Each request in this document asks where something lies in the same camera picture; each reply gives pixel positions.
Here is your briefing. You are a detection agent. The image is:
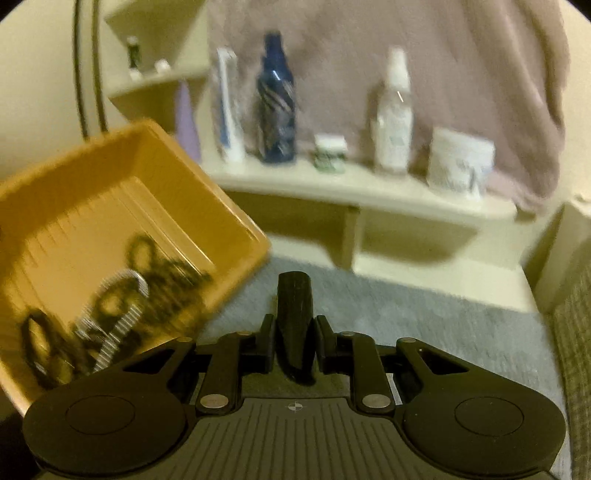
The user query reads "white cream jar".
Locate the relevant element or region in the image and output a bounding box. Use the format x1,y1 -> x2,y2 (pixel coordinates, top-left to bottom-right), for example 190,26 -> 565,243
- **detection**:
427,127 -> 496,199

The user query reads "dark bead necklace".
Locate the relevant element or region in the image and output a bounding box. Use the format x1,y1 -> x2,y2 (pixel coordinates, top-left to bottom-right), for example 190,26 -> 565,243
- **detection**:
124,233 -> 215,324

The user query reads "dark blue spray bottle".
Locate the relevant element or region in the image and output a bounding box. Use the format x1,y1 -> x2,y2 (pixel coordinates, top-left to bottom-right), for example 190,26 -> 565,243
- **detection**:
256,31 -> 297,164

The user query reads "orange plastic tray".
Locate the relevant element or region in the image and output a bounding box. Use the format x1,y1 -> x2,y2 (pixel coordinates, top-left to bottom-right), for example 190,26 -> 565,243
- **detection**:
1,120 -> 270,413

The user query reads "cream wooden shelf unit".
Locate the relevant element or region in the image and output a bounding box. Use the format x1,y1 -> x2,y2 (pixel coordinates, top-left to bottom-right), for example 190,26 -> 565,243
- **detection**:
103,0 -> 518,273

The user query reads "clear white spray bottle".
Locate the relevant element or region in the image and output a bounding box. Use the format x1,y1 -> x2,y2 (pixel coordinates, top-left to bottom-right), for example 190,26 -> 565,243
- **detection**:
374,46 -> 414,174

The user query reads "lilac tube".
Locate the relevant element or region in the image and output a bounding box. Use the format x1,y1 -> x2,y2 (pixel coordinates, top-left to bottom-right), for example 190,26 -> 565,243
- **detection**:
174,80 -> 201,162

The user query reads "small green white jar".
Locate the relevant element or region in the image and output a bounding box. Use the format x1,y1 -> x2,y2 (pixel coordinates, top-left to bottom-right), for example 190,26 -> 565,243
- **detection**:
312,134 -> 348,174

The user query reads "white blue tube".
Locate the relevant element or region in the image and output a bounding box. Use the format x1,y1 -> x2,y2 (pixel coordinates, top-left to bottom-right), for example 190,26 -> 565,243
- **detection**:
216,47 -> 245,164

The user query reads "mauve hanging towel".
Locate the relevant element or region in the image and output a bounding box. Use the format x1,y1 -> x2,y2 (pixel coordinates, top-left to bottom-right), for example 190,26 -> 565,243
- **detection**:
206,1 -> 569,212

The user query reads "upright black white stick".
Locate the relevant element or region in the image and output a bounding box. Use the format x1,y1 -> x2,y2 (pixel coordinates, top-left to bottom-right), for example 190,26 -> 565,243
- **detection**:
126,36 -> 142,81

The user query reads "grey fabric mat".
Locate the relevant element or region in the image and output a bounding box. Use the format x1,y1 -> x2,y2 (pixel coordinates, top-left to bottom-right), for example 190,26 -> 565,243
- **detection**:
197,257 -> 569,462

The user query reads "brown bead bracelet bundle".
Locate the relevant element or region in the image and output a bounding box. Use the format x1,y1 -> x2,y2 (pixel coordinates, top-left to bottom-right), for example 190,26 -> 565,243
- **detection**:
20,307 -> 93,391

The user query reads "checked grey cushion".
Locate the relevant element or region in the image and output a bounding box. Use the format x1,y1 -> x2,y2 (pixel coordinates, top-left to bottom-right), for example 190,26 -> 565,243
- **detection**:
552,268 -> 590,479

